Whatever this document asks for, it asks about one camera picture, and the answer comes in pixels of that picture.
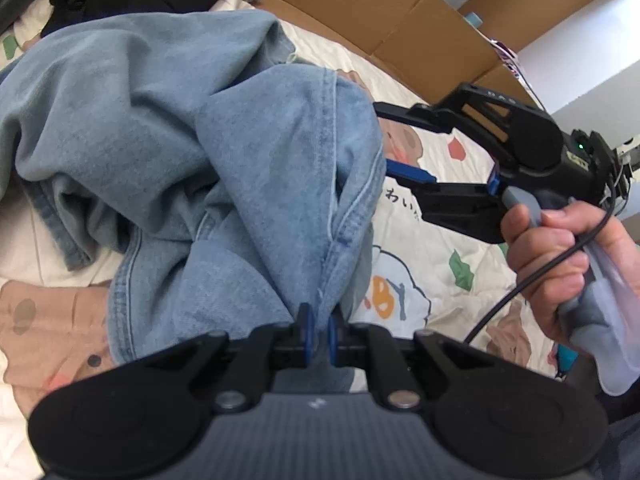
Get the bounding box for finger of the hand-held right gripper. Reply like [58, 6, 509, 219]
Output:
[384, 157, 506, 245]
[372, 82, 543, 136]

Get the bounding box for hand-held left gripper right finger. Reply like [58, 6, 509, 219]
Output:
[326, 305, 496, 413]

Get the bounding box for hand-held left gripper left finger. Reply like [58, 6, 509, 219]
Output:
[140, 304, 317, 413]

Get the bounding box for light blue jeans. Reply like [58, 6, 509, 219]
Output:
[0, 10, 388, 396]

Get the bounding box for person's right hand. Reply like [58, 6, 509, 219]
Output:
[500, 202, 640, 348]

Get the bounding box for cream printed bedsheet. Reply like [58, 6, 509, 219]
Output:
[0, 0, 571, 480]

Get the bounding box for brown cardboard sheet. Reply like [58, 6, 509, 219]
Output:
[240, 0, 626, 113]

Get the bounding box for purple printed packet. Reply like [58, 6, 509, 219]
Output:
[490, 37, 523, 78]

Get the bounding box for person's dark clothing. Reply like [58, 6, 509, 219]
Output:
[595, 390, 640, 480]

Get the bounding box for black cable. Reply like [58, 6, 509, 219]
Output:
[462, 175, 618, 346]

